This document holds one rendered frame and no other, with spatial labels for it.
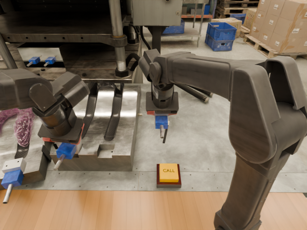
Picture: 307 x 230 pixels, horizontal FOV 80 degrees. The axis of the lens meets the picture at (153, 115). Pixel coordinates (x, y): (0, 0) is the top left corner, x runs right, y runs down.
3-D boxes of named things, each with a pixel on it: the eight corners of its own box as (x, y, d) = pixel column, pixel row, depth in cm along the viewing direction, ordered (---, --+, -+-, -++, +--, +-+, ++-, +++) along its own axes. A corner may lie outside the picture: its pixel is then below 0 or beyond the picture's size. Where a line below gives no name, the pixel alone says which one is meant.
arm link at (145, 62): (131, 70, 54) (135, 35, 43) (156, 64, 57) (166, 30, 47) (148, 101, 49) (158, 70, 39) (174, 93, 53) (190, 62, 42)
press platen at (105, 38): (133, 66, 116) (130, 37, 105) (-70, 65, 117) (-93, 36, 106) (141, 31, 181) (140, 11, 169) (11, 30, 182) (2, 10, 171)
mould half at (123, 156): (132, 171, 64) (129, 145, 56) (58, 170, 64) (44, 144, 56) (141, 94, 103) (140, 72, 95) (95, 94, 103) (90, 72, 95)
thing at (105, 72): (132, 87, 124) (131, 77, 120) (-57, 86, 125) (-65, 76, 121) (140, 46, 190) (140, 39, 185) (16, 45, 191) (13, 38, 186)
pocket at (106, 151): (113, 162, 61) (112, 154, 58) (97, 162, 61) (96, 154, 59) (116, 151, 64) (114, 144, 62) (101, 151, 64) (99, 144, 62)
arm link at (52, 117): (60, 102, 48) (50, 85, 42) (76, 113, 47) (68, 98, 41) (37, 120, 45) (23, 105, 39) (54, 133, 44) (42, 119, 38)
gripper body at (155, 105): (146, 94, 60) (145, 81, 53) (177, 94, 60) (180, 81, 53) (145, 112, 57) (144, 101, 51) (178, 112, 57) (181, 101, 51)
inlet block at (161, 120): (169, 143, 60) (170, 130, 56) (154, 143, 60) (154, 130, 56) (167, 118, 70) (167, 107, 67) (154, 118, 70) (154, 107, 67)
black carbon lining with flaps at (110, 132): (115, 145, 65) (111, 125, 59) (70, 144, 65) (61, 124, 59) (127, 92, 92) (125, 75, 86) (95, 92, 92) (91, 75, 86)
